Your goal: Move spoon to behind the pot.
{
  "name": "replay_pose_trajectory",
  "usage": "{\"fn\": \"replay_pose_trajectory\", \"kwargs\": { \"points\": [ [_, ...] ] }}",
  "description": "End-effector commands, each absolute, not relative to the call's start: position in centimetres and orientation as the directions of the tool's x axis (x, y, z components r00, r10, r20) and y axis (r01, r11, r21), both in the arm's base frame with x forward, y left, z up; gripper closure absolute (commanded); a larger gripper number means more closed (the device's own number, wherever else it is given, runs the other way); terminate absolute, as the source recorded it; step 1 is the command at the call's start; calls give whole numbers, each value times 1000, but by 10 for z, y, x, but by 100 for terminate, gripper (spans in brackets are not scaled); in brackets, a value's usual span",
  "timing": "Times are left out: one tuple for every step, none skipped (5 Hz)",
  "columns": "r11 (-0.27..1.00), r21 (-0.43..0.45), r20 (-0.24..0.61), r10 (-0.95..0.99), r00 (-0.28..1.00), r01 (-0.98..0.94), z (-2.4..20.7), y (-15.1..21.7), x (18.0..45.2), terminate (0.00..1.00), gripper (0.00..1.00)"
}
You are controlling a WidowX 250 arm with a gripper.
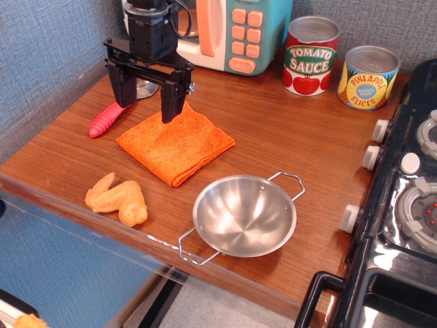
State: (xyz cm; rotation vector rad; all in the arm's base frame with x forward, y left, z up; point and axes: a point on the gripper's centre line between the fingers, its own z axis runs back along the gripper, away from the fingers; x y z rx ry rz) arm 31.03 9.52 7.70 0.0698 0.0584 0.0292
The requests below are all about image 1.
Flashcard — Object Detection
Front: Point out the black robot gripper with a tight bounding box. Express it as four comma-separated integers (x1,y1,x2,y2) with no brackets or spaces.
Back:
104,1,194,124

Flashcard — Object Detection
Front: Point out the red handled metal spoon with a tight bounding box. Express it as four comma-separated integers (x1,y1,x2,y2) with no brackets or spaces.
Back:
88,80,158,138

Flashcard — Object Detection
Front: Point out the orange folded cloth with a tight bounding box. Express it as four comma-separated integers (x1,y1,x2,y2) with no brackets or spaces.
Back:
117,102,236,187

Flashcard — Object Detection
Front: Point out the plastic toy chicken wing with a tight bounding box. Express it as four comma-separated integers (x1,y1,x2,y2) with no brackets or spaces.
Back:
85,172,148,227

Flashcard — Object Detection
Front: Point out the toy microwave teal and white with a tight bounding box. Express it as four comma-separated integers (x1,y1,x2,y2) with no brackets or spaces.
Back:
177,0,293,76

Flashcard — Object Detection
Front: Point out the clear acrylic table edge guard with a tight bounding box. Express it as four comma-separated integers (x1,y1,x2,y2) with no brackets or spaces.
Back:
1,176,188,285

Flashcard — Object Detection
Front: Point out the tomato sauce can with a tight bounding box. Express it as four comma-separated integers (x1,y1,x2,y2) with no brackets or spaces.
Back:
283,16,341,96

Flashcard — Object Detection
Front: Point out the pineapple slices can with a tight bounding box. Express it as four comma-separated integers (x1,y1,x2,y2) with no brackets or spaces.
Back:
337,45,401,111

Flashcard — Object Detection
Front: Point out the white stove knob middle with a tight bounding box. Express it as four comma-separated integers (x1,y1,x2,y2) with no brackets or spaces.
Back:
362,146,380,171

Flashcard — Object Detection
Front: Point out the white stove knob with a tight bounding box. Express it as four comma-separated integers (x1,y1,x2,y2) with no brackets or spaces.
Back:
372,120,390,144
362,146,380,171
341,204,360,234

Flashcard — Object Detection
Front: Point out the white stove knob upper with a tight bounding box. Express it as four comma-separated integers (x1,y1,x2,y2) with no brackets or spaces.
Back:
372,120,390,144

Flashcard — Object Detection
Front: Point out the white stove knob lower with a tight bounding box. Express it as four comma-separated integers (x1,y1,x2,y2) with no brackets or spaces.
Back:
341,204,360,234

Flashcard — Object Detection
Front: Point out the orange fuzzy object corner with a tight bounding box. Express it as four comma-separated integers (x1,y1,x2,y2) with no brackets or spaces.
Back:
13,314,48,328

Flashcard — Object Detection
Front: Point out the black toy stove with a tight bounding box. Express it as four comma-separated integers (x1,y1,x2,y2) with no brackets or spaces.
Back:
296,59,436,327

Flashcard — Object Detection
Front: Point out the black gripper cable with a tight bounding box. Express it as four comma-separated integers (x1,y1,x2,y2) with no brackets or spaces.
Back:
167,0,193,40

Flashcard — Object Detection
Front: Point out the stainless steel two-handled pot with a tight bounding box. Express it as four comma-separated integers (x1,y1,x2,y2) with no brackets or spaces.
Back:
178,172,306,266

